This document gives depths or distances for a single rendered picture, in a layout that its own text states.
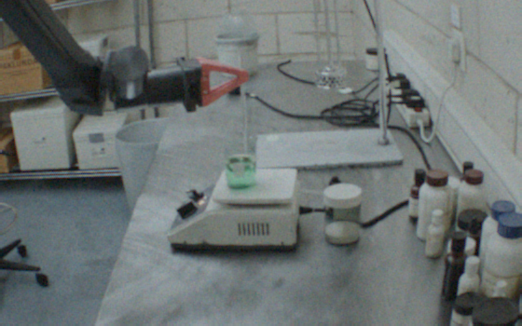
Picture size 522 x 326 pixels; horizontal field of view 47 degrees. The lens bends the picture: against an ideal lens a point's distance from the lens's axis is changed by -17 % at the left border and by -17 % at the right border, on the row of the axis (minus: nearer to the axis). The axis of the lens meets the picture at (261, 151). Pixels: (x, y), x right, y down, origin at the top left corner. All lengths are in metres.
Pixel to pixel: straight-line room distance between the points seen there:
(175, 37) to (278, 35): 0.51
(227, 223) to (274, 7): 2.45
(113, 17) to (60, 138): 0.70
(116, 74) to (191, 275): 0.31
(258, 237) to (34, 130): 2.40
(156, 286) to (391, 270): 0.34
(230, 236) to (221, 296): 0.14
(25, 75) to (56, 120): 0.30
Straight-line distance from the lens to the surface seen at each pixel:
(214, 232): 1.06
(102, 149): 3.24
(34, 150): 3.39
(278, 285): 0.97
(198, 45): 3.47
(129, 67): 0.93
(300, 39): 3.46
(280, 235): 1.05
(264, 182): 1.09
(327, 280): 0.98
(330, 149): 1.44
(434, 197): 1.04
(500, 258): 0.85
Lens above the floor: 1.25
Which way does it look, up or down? 20 degrees down
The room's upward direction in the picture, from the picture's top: 4 degrees counter-clockwise
